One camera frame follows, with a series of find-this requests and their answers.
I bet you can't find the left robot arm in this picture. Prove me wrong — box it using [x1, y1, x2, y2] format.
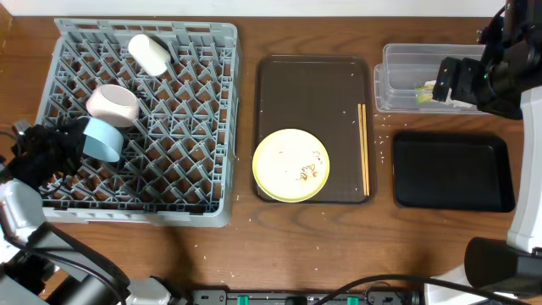
[1, 117, 194, 304]

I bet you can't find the right wooden chopstick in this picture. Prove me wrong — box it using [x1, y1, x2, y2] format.
[361, 104, 370, 197]

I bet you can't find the grey plastic dishwasher rack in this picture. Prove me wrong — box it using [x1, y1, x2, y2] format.
[36, 19, 241, 227]

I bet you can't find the white paper napkin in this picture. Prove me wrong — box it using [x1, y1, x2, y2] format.
[417, 80, 473, 108]

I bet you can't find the clear plastic waste bin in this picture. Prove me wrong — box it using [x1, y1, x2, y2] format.
[374, 43, 484, 114]

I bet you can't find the black plastic tray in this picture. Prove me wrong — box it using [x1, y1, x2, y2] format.
[393, 132, 516, 213]

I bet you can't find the yellow plate with leftovers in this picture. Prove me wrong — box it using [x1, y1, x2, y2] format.
[252, 129, 330, 202]

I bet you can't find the dark brown serving tray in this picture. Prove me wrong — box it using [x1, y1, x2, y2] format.
[253, 55, 376, 205]

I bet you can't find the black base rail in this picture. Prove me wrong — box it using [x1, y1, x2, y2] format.
[188, 286, 424, 305]

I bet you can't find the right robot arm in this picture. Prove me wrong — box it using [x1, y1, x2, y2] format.
[424, 0, 541, 304]

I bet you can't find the pink bowl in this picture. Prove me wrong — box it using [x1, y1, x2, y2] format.
[86, 84, 140, 128]

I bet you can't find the light blue saucer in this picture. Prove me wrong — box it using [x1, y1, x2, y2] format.
[83, 117, 124, 163]

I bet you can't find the wooden chopstick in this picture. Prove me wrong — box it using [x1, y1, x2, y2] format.
[361, 104, 370, 197]
[357, 103, 368, 197]

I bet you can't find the white cup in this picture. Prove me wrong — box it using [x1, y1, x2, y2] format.
[128, 34, 171, 76]

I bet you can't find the left wooden chopstick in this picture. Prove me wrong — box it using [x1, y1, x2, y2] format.
[357, 103, 368, 197]

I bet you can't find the green yellow snack wrapper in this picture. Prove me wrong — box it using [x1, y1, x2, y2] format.
[415, 84, 434, 103]

